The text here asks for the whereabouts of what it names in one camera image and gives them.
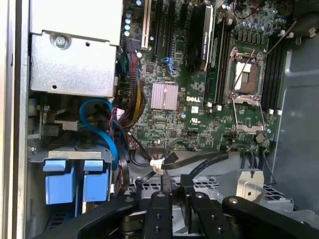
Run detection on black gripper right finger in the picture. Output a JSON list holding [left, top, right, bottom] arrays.
[[181, 175, 319, 239]]

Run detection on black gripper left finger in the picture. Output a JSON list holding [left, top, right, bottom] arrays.
[[33, 175, 174, 239]]

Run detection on silver disk bay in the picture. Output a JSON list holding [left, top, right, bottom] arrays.
[[27, 144, 114, 220]]

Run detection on black RAM slot bank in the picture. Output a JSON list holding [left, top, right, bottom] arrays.
[[206, 18, 232, 111], [262, 29, 295, 116]]

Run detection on black expansion slot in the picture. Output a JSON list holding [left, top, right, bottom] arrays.
[[152, 0, 165, 57], [164, 0, 176, 57]]

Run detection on white expansion slot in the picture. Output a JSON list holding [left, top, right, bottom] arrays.
[[141, 0, 152, 49]]

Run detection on green Dell motherboard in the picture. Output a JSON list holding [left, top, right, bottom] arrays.
[[116, 0, 296, 153]]

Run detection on silver ribbed chipset heatsink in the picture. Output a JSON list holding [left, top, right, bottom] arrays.
[[150, 82, 179, 111]]

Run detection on open silver PC case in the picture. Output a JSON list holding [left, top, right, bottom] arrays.
[[0, 0, 319, 239]]

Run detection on CPU socket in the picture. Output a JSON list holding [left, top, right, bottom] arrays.
[[226, 46, 265, 97]]

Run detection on thin metal locking lever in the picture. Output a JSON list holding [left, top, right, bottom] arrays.
[[232, 49, 256, 90], [265, 20, 298, 55]]

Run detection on blue SATA ports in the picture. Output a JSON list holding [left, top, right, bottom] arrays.
[[162, 57, 176, 75]]

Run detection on silver power supply box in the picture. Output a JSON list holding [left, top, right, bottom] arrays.
[[28, 0, 124, 100]]

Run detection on black graphics card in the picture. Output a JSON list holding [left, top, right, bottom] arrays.
[[186, 1, 216, 73]]

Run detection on black flat disk wire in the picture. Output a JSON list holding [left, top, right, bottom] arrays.
[[188, 159, 215, 176]]

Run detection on silver metal bracket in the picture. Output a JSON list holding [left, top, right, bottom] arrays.
[[236, 168, 265, 203]]

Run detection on black disk wire white label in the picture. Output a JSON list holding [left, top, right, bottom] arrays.
[[149, 151, 229, 175]]

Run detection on blue data cable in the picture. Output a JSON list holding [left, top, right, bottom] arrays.
[[79, 98, 118, 172]]

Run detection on metal socket cover frame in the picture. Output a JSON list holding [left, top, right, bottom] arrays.
[[231, 95, 266, 133]]

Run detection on coloured power wire bundle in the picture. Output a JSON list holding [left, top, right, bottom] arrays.
[[113, 51, 147, 130]]

